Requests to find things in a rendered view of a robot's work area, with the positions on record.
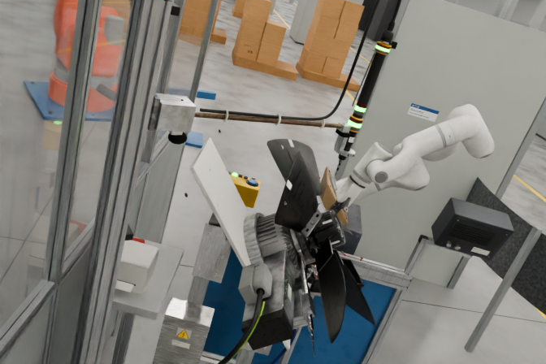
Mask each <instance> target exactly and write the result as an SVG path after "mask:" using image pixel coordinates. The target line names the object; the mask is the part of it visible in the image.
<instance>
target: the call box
mask: <svg viewBox="0 0 546 364"><path fill-rule="evenodd" d="M230 176H231V178H232V181H233V183H234V185H235V186H236V189H237V191H238V193H239V194H240V197H241V199H242V201H243V202H244V204H245V206H247V207H250V208H254V205H255V202H256V200H257V197H258V192H259V189H260V184H261V181H260V180H257V182H258V183H257V185H251V184H249V183H248V180H249V179H251V178H249V177H248V179H244V176H242V178H240V177H238V175H237V176H234V175H233V173H232V174H231V175H230Z"/></svg>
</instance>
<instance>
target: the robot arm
mask: <svg viewBox="0 0 546 364"><path fill-rule="evenodd" d="M460 141H461V142H462V144H463V145H464V146H465V148H466V150H467V152H468V153H469V154H470V155H471V156H473V157H474V158H486V157H488V156H489V155H491V154H492V153H493V151H494V149H495V143H494V140H493V139H492V136H491V134H490V132H489V131H488V128H487V126H486V124H485V123H484V121H483V118H482V116H481V114H480V113H479V111H478V110H477V109H476V107H475V106H473V105H471V104H462V105H459V106H456V107H455V108H454V109H453V110H452V111H451V112H450V113H449V115H448V118H447V120H446V121H444V122H443V123H439V124H437V125H435V126H432V127H430V128H427V129H424V130H422V131H421V132H417V133H415V134H413V135H410V136H408V137H406V138H405V139H404V140H403V141H402V142H401V143H399V144H397V145H395V146H394V147H393V149H392V152H390V150H389V149H387V148H386V147H385V146H383V145H381V144H380V143H378V142H375V143H374V144H373V145H372V146H371V147H370V149H369V150H368V151H367V152H366V154H365V155H364V156H363V158H362V159H361V160H360V162H359V163H358V164H357V166H356V167H355V168H354V169H353V170H352V171H351V172H350V176H348V177H345V178H344V179H342V180H338V181H336V178H335V176H333V175H331V176H330V181H331V186H332V189H333V191H334V194H335V195H336V201H335V202H334V204H333V205H332V206H331V208H330V209H329V210H334V211H335V212H336V214H338V212H339V211H340V210H341V209H342V210H343V211H344V212H345V213H346V212H348V207H349V206H350V205H351V204H352V203H353V202H354V201H356V200H358V199H361V198H363V197H366V196H369V195H371V194H373V193H377V192H378V191H381V190H383V189H387V188H391V187H398V188H402V189H408V190H412V191H418V190H421V189H424V188H426V186H427V185H428V183H429V180H430V176H429V174H428V171H427V169H426V167H425V164H424V162H423V160H422V158H424V159H426V160H427V161H431V162H437V161H440V160H443V159H445V158H447V157H449V156H451V155H452V154H454V153H455V152H456V151H457V149H458V147H459V144H460ZM391 158H392V159H391Z"/></svg>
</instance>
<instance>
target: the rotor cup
mask: <svg viewBox="0 0 546 364"><path fill-rule="evenodd" d="M321 214H322V217H321V219H320V220H319V221H318V223H317V224H316V225H315V227H314V229H313V230H312V232H311V233H310V234H309V235H308V236H307V237H305V236H304V235H303V234H302V233H301V232H297V231H296V233H297V238H298V240H299V243H300V245H301V248H302V250H303V252H304V254H305V256H306V257H307V258H308V259H309V260H312V259H315V257H314V256H315V254H316V249H320V248H321V247H322V246H323V244H324V243H325V242H326V240H327V239H328V238H329V240H330V241H331V243H332V242H335V241H340V242H338V243H335V244H333V245H331V247H332V248H335V247H338V246H341V245H344V244H345V234H344V231H343V228H342V226H341V224H340V220H339V218H338V216H337V214H336V212H335V211H334V210H328V211H326V212H323V213H321ZM330 219H331V222H329V223H325V224H323V222H325V221H328V220H330ZM337 224H338V225H339V226H340V230H339V229H338V227H337Z"/></svg>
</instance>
